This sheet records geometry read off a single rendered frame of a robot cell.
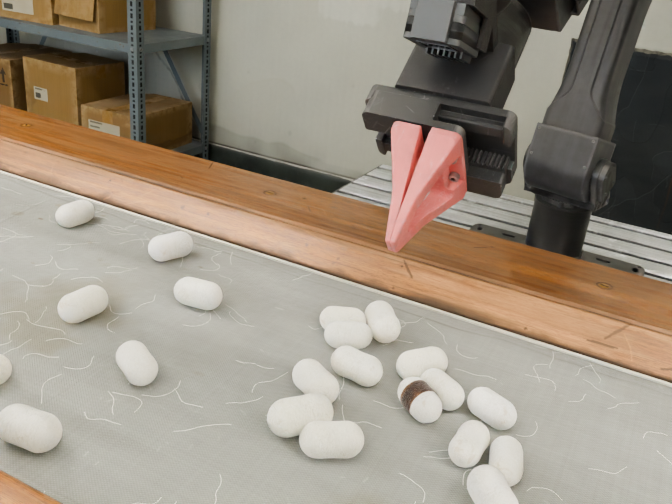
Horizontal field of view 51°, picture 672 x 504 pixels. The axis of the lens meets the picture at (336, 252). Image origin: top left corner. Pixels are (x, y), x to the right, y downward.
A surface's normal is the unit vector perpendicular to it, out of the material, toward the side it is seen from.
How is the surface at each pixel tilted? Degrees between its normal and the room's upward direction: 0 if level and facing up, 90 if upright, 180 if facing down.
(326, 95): 91
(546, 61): 90
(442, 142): 61
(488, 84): 40
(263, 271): 0
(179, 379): 0
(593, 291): 0
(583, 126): 75
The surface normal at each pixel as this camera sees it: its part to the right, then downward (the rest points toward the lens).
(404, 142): -0.35, -0.14
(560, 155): -0.59, 0.02
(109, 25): 0.83, 0.32
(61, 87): -0.49, 0.32
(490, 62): -0.22, -0.48
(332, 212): 0.10, -0.90
